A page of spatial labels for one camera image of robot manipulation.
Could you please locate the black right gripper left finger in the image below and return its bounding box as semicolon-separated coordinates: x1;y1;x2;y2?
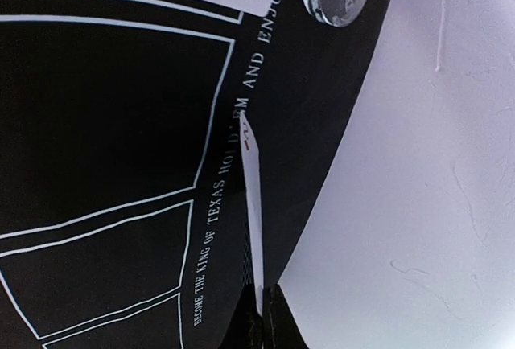
219;284;263;349

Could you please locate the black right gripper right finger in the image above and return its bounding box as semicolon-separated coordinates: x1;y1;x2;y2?
262;284;308;349

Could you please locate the black poker mat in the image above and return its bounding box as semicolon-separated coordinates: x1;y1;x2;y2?
1;0;390;348

